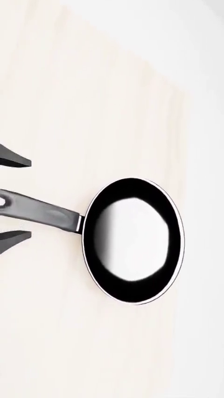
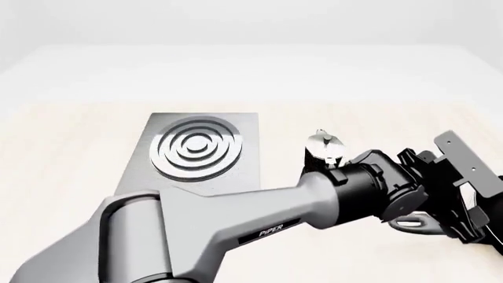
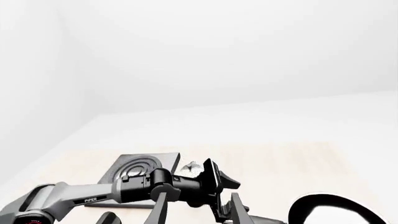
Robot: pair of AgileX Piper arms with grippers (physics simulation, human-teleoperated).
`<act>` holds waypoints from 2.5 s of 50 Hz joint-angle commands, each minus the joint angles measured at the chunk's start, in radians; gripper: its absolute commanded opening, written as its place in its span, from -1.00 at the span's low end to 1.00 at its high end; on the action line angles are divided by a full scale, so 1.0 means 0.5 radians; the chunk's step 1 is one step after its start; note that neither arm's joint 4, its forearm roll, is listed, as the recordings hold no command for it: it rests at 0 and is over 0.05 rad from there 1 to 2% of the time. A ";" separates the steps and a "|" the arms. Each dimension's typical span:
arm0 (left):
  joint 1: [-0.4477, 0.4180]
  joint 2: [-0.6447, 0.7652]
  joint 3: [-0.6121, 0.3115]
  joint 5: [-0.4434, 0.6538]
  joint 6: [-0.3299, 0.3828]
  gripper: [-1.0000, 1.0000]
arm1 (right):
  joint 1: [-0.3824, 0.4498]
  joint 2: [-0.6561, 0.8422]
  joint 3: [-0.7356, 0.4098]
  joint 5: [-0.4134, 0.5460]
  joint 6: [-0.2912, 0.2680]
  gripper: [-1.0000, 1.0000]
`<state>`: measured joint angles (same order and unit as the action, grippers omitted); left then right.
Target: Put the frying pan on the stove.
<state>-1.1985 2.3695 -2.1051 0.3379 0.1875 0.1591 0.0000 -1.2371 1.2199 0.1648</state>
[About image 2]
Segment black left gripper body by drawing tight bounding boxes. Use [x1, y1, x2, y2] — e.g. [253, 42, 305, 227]
[395, 148, 461, 211]

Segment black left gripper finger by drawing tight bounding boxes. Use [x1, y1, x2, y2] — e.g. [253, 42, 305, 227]
[439, 203, 485, 244]
[455, 182, 491, 234]

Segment flat stove plate with rings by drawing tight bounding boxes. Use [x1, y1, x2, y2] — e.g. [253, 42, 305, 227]
[113, 112, 262, 199]

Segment silver and black moka pot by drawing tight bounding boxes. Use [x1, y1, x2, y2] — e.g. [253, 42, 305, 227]
[302, 127, 347, 175]

